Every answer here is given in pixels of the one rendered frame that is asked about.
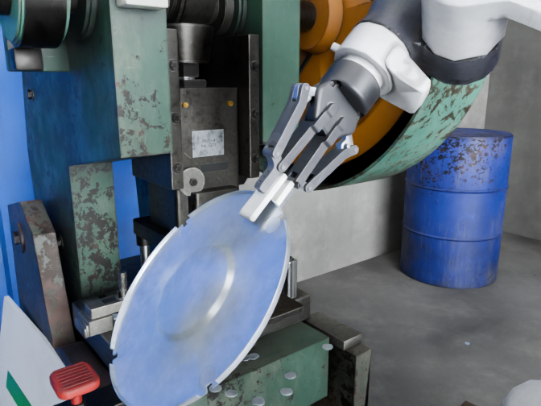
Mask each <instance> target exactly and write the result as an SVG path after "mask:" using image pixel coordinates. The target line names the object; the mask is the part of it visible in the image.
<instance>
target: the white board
mask: <svg viewBox="0 0 541 406"><path fill-rule="evenodd" d="M63 367H65V365H64V364H63V362H62V361H61V359H60V357H59V356H58V354H57V353H56V352H55V350H54V349H53V347H52V346H51V344H50V343H49V341H48V340H47V339H46V337H45V336H44V335H43V334H42V332H41V331H40V330H39V329H38V328H37V327H36V326H35V324H34V323H33V322H32V321H31V320H30V319H29V318H28V316H27V315H26V314H25V313H24V312H23V311H22V310H21V308H20V307H18V306H17V304H16V303H15V302H14V301H13V300H12V299H11V298H10V297H9V296H4V301H3V310H2V325H1V333H0V406H53V405H55V404H58V403H61V402H64V401H65V400H61V399H59V398H58V397H57V395H56V393H55V392H54V390H53V388H52V386H51V384H50V380H49V376H50V374H51V373H52V372H53V371H55V370H58V369H60V368H63Z"/></svg>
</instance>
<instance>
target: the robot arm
mask: <svg viewBox="0 0 541 406"><path fill-rule="evenodd" d="M508 19H512V20H514V21H516V22H518V23H521V24H524V25H526V26H528V27H532V28H534V29H536V30H538V31H541V0H374V1H373V2H372V5H371V7H370V9H369V11H368V14H367V15H366V16H365V17H364V18H363V19H362V20H361V21H360V22H359V23H357V24H356V25H355V26H354V27H353V29H352V30H351V32H350V33H349V34H348V36H347V37H346V38H345V40H344V42H343V43H342V44H341V45H339V44H338V43H333V44H332V46H331V48H330V49H331V51H333V52H335V56H334V60H335V61H334V62H333V63H332V65H331V66H330V67H329V69H328V70H327V72H326V73H325V74H324V75H323V76H322V77H321V79H320V83H318V84H316V85H313V86H312V87H311V86H310V85H309V84H308V83H293V84H292V85H291V90H290V94H289V98H288V102H287V104H286V106H285V108H284V109H283V112H282V113H281V115H280V117H279V120H278V121H277V123H276V125H275V128H274V130H273V131H272V132H271V134H270V137H269V139H268V140H267V142H266V145H265V147H264V148H263V150H262V153H263V155H264V156H265V157H266V158H267V161H266V162H265V166H266V170H265V171H264V173H263V174H262V175H261V176H260V177H259V179H258V180H257V181H256V183H255V185H254V187H255V188H256V189H257V190H256V191H255V192H254V194H253V195H252V197H251V198H250V199H249V200H248V201H247V202H246V204H245V205H244V207H243V208H242V209H241V211H240V212H239V215H240V216H242V217H243V218H246V219H248V220H250V221H252V222H254V221H255V219H256V218H257V217H258V215H259V214H260V213H261V212H262V211H263V209H264V208H265V207H266V205H267V204H268V202H269V201H270V200H271V199H273V200H274V201H275V202H276V203H277V204H278V205H279V207H280V208H281V209H282V208H283V207H284V206H285V204H286V203H287V202H288V201H289V199H290V198H291V196H292V195H293V193H294V192H295V191H296V190H301V191H304V192H306V193H310V192H312V191H313V190H314V189H315V188H316V187H317V186H318V185H319V184H320V183H321V182H322V181H323V180H324V179H325V178H326V177H327V176H328V175H330V174H331V173H332V172H333V171H334V170H335V169H336V168H337V167H338V166H339V165H340V164H341V163H342V162H343V161H344V160H345V159H346V158H349V157H350V156H352V155H356V154H357V153H358V151H359V148H358V146H356V145H353V136H352V134H353V132H354V131H355V130H356V126H357V122H358V121H359V120H360V119H361V118H362V117H364V116H365V115H366V114H367V113H368V112H369V110H370V109H371V107H372V106H373V105H374V103H375V102H376V101H377V100H378V98H379V97H381V98H382V99H384V100H386V101H388V102H389V103H391V104H393V105H395V106H397V107H399V108H400V109H402V110H405V111H406V112H408V113H410V114H413V113H414V112H415V111H416V110H417V109H418V108H419V107H420V106H421V105H422V104H423V102H424V100H425V99H426V97H427V95H428V93H429V89H430V86H431V81H430V80H429V78H428V77H427V76H426V75H425V74H427V75H428V76H430V77H433V78H435V79H437V80H438V81H441V82H442V83H444V84H450V85H468V84H471V83H473V82H475V81H479V80H482V79H484V78H485V77H486V76H487V75H489V74H490V73H491V72H492V71H493V70H494V68H495V66H496V65H497V63H498V61H499V58H500V54H501V49H502V40H503V37H504V36H505V34H506V27H507V23H508ZM424 73H425V74H424ZM307 103H308V109H307V113H306V114H305V115H304V117H303V118H302V119H301V120H300V118H301V116H302V114H303V112H304V110H305V108H306V105H307ZM299 120H300V121H299ZM298 121H299V126H298V127H297V128H296V129H295V127H296V125H297V123H298ZM294 130H295V131H294ZM293 131H294V132H293ZM340 138H341V140H340V141H339V142H338V143H336V146H335V147H334V148H333V149H331V150H330V151H329V152H328V153H327V154H325V155H324V156H323V154H324V153H325V152H326V151H327V149H328V148H329V147H331V146H332V145H333V144H334V143H335V142H336V140H337V139H340ZM310 140H311V142H310V143H309V144H308V142H309V141H310ZM307 144H308V145H307ZM306 145H307V147H306V148H305V150H304V151H303V153H302V154H301V156H300V157H299V158H298V159H297V161H296V162H295V164H294V166H293V167H292V168H291V170H290V171H289V173H288V174H287V175H285V174H284V173H281V172H285V171H286V170H287V168H288V167H289V166H290V165H291V163H292V162H293V161H294V159H295V158H296V157H297V155H298V154H299V153H300V152H301V151H302V150H303V149H304V147H305V146H306ZM322 156H323V157H322ZM321 157H322V158H321ZM502 406H541V380H531V379H530V380H528V381H526V382H525V383H522V384H519V385H518V386H516V387H513V388H512V389H511V391H510V392H509V393H508V394H507V395H506V396H505V398H504V399H503V401H502Z"/></svg>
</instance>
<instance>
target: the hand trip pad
mask: <svg viewBox="0 0 541 406"><path fill-rule="evenodd" d="M49 380H50V384H51V386H52V388H53V390H54V392H55V393H56V395H57V397H58V398H59V399H61V400H71V404H74V405H76V404H80V403H81V402H82V395H84V394H86V393H89V392H92V391H94V390H96V389H97V388H98V387H99V384H100V379H99V376H98V374H97V373H96V371H95V370H94V369H93V368H92V367H91V366H90V364H88V363H87V362H77V363H74V364H72V365H69V366H66V367H63V368H60V369H58V370H55V371H53V372H52V373H51V374H50V376H49Z"/></svg>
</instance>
